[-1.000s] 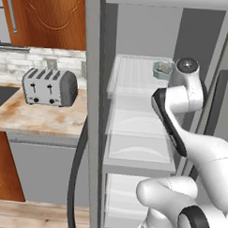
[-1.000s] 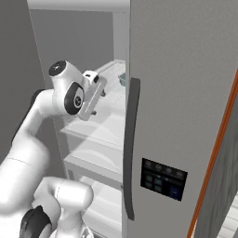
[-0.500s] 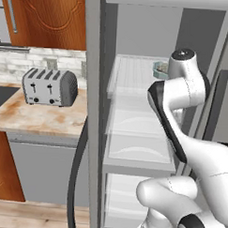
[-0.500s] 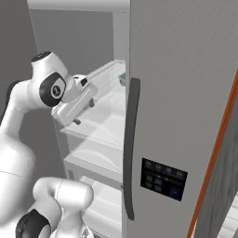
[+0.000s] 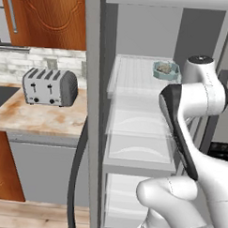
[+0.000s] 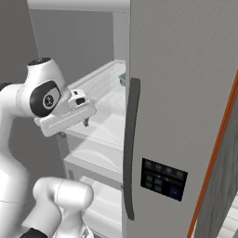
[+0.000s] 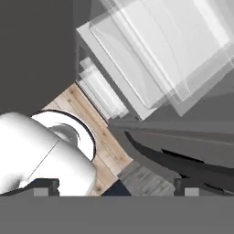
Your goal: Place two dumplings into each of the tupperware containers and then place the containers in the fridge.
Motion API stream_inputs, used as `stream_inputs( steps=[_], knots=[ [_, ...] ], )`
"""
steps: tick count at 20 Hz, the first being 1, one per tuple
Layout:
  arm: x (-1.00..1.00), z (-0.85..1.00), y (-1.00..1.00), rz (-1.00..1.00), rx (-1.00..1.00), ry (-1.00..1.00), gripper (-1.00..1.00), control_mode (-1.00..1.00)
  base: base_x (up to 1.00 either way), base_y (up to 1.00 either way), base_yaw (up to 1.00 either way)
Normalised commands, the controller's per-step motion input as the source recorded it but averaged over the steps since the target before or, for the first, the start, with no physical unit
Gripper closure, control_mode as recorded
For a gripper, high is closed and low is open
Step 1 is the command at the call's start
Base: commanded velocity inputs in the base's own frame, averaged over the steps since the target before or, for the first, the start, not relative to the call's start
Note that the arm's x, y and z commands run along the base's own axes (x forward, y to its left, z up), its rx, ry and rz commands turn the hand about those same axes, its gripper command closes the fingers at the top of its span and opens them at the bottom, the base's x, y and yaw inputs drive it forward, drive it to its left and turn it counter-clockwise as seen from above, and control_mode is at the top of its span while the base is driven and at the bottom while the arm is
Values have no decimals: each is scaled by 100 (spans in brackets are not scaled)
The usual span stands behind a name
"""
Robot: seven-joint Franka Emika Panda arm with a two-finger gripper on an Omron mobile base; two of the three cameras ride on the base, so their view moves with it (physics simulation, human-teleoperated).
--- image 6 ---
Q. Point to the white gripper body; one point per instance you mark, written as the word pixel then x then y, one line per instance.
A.
pixel 66 119

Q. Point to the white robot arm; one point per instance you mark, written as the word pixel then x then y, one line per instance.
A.
pixel 15 173

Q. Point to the clear fridge drawer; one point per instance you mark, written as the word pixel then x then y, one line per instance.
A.
pixel 93 145

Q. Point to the glass fridge shelf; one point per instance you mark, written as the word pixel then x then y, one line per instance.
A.
pixel 107 89

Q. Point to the teal tupperware container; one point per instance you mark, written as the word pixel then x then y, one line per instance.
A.
pixel 122 78

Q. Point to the grey fridge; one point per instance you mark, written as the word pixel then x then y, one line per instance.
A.
pixel 80 43

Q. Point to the grey fridge door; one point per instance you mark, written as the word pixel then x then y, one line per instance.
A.
pixel 182 102

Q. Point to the orange-edged grey cabinet panel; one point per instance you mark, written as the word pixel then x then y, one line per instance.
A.
pixel 217 167

